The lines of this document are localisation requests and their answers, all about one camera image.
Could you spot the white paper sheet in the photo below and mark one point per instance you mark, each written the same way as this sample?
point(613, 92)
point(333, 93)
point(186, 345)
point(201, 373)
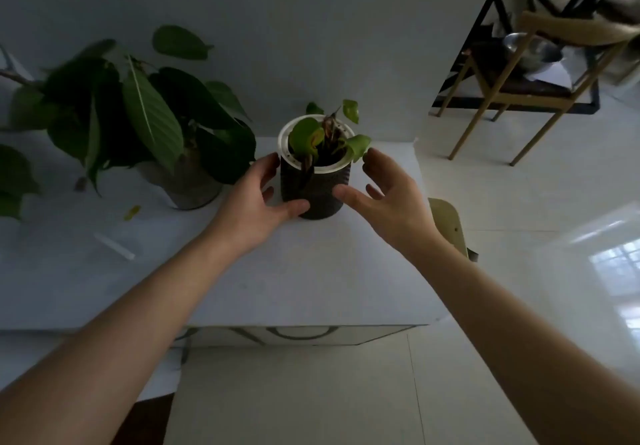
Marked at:
point(552, 77)

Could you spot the person's left forearm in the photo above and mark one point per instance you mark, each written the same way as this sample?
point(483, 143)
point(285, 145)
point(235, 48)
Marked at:
point(115, 339)

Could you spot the white stick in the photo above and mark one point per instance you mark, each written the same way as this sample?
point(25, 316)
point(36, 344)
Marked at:
point(114, 246)

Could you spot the person's left thumb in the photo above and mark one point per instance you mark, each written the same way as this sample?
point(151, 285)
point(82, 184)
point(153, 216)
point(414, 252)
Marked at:
point(292, 208)

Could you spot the metal bowl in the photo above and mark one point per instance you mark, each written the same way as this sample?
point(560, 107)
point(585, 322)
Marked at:
point(532, 52)

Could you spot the yellow-green chair back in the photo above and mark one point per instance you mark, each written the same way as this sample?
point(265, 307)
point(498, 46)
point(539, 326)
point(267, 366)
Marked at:
point(446, 223)

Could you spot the grey round plant pot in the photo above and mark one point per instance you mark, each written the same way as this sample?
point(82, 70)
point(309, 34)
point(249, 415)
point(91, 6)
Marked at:
point(195, 190)

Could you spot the person's left hand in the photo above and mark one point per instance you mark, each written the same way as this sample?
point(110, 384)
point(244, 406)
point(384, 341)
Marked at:
point(245, 214)

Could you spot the fallen yellow leaf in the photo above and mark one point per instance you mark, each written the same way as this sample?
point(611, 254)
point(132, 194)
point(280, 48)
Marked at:
point(132, 212)

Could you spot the green plant with bare branch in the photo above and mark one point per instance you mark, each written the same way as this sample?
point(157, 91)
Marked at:
point(14, 177)

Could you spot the person's right hand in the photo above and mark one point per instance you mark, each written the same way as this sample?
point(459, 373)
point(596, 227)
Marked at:
point(400, 214)

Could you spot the large broad-leaf green plant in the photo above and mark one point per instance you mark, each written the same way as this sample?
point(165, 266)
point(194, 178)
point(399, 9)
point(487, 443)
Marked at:
point(150, 104)

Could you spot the dark textured pot white rim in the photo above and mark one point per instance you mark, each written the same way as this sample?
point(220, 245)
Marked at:
point(320, 192)

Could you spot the wooden chair with dark seat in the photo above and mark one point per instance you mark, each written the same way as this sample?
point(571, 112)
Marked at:
point(567, 28)

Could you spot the small green potted plant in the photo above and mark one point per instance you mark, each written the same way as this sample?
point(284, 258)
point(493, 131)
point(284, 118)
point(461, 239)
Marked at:
point(303, 135)

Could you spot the person's right forearm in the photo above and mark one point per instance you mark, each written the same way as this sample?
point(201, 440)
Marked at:
point(510, 334)

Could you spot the person's right thumb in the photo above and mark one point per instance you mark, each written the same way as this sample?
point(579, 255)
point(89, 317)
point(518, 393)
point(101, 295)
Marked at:
point(350, 197)

